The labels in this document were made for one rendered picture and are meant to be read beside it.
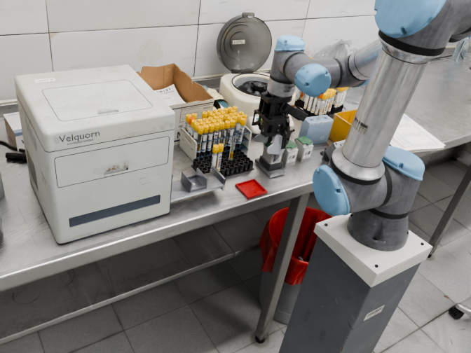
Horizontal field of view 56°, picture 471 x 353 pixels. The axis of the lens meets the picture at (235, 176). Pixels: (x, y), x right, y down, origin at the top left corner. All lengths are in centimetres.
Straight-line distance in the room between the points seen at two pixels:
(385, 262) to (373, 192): 19
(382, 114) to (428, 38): 16
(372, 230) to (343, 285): 18
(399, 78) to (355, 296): 58
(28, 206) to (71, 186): 24
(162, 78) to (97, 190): 71
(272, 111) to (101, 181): 51
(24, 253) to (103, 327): 98
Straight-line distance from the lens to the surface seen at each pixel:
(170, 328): 201
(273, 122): 124
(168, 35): 167
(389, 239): 114
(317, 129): 152
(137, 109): 99
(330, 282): 125
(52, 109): 99
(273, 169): 136
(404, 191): 108
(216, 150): 124
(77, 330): 202
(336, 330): 132
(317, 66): 110
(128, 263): 187
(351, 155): 95
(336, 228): 118
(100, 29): 157
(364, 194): 98
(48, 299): 179
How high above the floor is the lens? 164
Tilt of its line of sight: 35 degrees down
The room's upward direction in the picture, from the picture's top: 10 degrees clockwise
